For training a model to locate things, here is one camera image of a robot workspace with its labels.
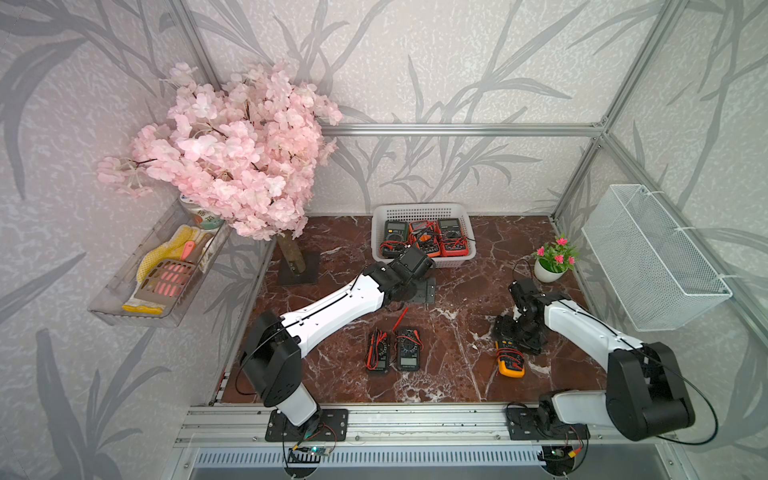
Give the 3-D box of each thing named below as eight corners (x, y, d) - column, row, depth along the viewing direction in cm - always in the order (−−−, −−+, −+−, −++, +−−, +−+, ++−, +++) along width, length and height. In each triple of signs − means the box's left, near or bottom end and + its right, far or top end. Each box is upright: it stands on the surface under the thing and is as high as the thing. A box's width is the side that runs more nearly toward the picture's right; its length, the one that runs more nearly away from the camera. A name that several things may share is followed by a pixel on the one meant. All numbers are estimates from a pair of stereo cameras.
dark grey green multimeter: (396, 371, 84) (396, 366, 80) (396, 335, 90) (396, 329, 87) (423, 371, 84) (424, 366, 80) (422, 335, 90) (422, 329, 87)
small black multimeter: (366, 372, 84) (364, 367, 80) (369, 335, 91) (368, 329, 87) (388, 372, 84) (387, 367, 80) (389, 335, 91) (388, 329, 87)
